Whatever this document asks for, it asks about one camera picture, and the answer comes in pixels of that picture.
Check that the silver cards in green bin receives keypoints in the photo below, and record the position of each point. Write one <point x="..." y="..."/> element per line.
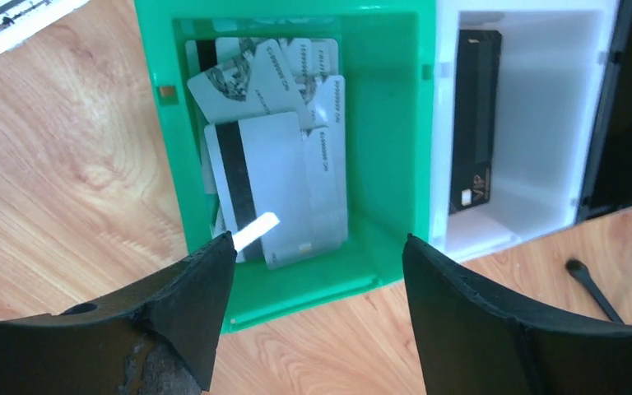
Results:
<point x="249" y="78"/>

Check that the black item in white bin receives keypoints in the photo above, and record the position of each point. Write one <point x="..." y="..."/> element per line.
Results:
<point x="476" y="81"/>

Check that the white striped credit card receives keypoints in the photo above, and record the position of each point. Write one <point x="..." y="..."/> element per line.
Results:
<point x="259" y="167"/>

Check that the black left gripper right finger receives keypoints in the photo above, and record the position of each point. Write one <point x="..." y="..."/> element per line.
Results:
<point x="475" y="336"/>

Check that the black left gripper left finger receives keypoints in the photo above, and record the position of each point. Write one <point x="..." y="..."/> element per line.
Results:
<point x="157" y="335"/>

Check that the black folding tripod stand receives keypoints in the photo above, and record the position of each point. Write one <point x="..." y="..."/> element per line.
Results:
<point x="580" y="272"/>

